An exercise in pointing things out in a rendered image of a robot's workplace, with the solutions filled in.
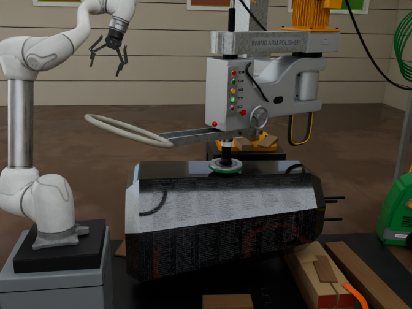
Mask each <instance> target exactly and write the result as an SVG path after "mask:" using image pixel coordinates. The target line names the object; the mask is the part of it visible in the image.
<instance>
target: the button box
mask: <svg viewBox="0 0 412 309"><path fill-rule="evenodd" d="M233 70H235V71H236V75H235V76H234V77H233V76H232V75H231V72H232V71H233ZM238 76H239V66H226V73H225V90H224V115H226V116H229V115H236V114H237V101H238ZM232 79H235V81H236V83H235V85H231V80H232ZM232 88H235V93H234V94H231V89H232ZM231 97H235V102H234V103H231V102H230V99H231ZM232 105H233V106H234V107H235V109H234V111H233V112H231V111H230V107H231V106H232Z"/></svg>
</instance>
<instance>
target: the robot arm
mask: <svg viewBox="0 0 412 309"><path fill-rule="evenodd" d="M81 2H82V3H81V4H80V6H79V7H78V10H77V27H76V28H75V29H72V30H70V31H66V32H62V33H59V34H56V35H54V36H51V37H30V36H17V37H10V38H7V39H4V40H3V41H1V42H0V66H1V67H2V71H3V73H4V76H5V78H7V79H8V166H7V167H6V168H5V169H4V170H3V171H2V172H1V176H0V208H1V209H2V210H4V211H5V212H8V213H11V214H13V215H17V216H22V217H27V218H30V219H31V220H32V221H34V222H35V223H36V224H37V237H36V241H35V243H34V244H33V245H32V248H33V249H34V250H38V249H41V248H49V247H55V246H65V245H78V244H79V239H78V236H79V235H83V234H87V233H89V227H88V226H80V224H76V223H75V207H74V198H73V195H72V190H71V187H70V186H69V184H68V182H67V181H66V179H65V178H63V177H62V176H60V175H57V174H46V175H43V176H41V177H40V175H39V171H38V170H37V169H36V168H35V167H34V166H33V110H34V81H35V80H36V78H37V75H38V73H39V71H48V70H50V69H52V68H54V67H56V66H58V65H60V64H61V63H63V62H65V61H66V60H67V59H68V58H69V57H70V56H71V55H73V54H74V52H75V51H76V50H77V49H78V48H79V47H80V46H81V44H82V43H84V41H86V40H87V38H88V36H89V34H90V31H91V26H90V16H89V13H90V14H92V15H99V14H105V13H107V14H110V15H112V19H111V21H110V24H109V27H110V29H109V32H108V34H107V37H104V36H103V35H101V36H100V38H99V39H98V40H97V41H96V42H95V43H94V44H93V45H92V46H91V47H90V48H89V51H90V52H91V56H90V59H91V63H90V67H91V66H92V64H93V61H94V57H95V55H96V54H95V52H97V51H98V50H100V49H102V48H104V47H106V46H107V47H108V48H111V49H113V50H116V52H117V53H118V56H119V59H120V61H121V63H120V64H119V66H118V70H117V72H116V77H117V76H118V74H119V71H120V70H121V71H122V69H123V66H124V65H125V64H128V57H127V51H126V48H127V45H124V44H122V43H121V42H122V40H123V36H124V34H123V33H126V31H127V28H128V26H129V23H130V21H131V19H132V18H133V16H134V12H135V8H136V5H137V0H81ZM104 39H105V42H106V44H104V45H102V46H100V47H98V48H97V49H95V50H92V49H93V48H94V47H95V46H96V45H97V44H98V43H99V42H100V41H101V40H104ZM120 46H122V48H123V53H124V61H123V58H122V55H121V53H120V49H119V47H120Z"/></svg>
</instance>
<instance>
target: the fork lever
mask: <svg viewBox="0 0 412 309"><path fill-rule="evenodd" d="M262 133H263V130H262V129H260V130H259V134H260V135H261V134H262ZM249 135H256V130H255V129H253V128H252V127H251V125H250V128H248V129H241V130H236V131H229V132H224V131H220V130H219V129H216V128H213V127H211V128H201V129H192V130H185V131H176V132H166V133H160V134H159V137H163V138H165V139H167V140H168V141H171V142H172V143H173V145H174V147H175V146H180V145H188V144H193V143H201V142H209V141H214V140H223V139H231V138H236V137H244V136H249Z"/></svg>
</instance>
